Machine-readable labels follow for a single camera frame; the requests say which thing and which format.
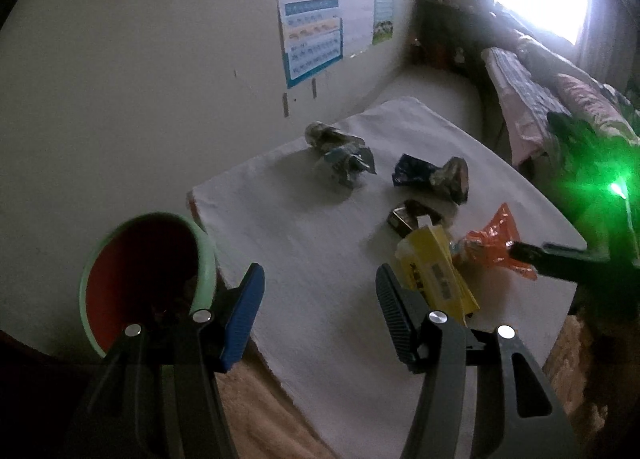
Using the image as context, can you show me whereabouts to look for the pink plaid bedding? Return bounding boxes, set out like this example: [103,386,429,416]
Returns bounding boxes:
[482,34,639,167]

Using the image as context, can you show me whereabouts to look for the white cloth mat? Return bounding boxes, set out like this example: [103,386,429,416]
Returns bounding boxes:
[191,97,584,458]

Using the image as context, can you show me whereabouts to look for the dark blue snack bag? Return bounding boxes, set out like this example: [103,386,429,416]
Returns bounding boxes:
[392,154,469,206]

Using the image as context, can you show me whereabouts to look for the yellow paper box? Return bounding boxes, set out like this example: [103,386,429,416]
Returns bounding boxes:
[395,225,480,327]

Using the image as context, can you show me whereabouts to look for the green red trash bin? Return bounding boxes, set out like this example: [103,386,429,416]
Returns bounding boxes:
[78,212,217,357]

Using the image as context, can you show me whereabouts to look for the crumpled grey blue wrapper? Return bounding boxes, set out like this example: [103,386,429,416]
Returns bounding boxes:
[304,121,376,190]

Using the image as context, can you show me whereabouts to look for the blue wall poster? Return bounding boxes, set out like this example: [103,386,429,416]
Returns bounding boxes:
[278,0,343,88]

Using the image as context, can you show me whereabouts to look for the orange plastic wrapper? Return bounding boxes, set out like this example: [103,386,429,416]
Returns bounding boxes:
[450,202,537,280]

